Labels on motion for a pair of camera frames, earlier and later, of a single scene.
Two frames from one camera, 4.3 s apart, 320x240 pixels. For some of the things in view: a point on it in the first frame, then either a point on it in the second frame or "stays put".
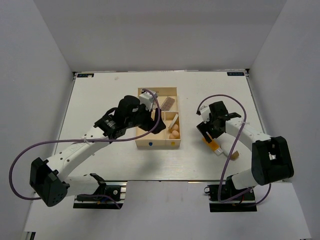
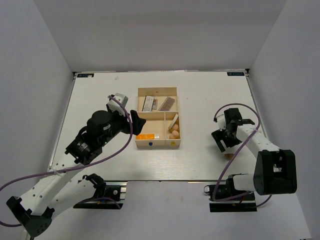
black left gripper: (150, 122) → (138, 122)
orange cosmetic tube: (213, 146) → (146, 137)
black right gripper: (203, 128) → (218, 135)
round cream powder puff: (173, 121) stays put
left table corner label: (85, 75) stays put
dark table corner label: (235, 73) stays put
